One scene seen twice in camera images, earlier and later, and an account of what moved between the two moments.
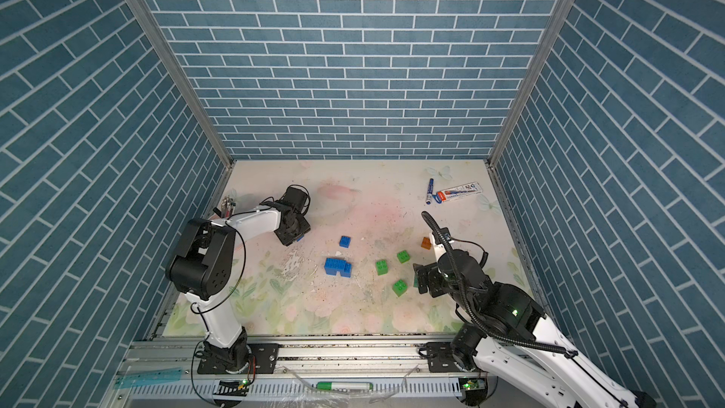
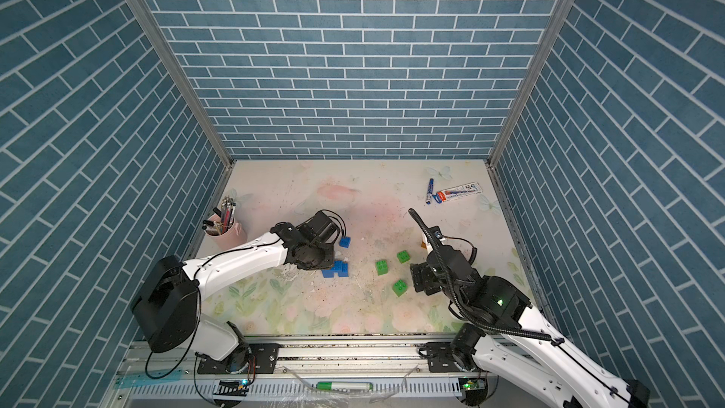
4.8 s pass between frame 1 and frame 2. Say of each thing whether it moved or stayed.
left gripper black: moved
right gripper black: stayed
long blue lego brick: stayed
